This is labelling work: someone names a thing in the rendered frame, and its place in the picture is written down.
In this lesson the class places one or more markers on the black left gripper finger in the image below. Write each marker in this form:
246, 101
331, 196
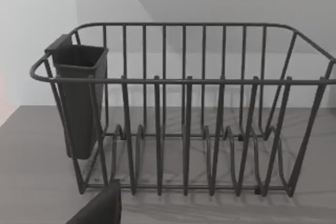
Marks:
105, 207

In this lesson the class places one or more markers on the dark grey utensil cup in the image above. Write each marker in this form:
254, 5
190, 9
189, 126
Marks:
78, 108

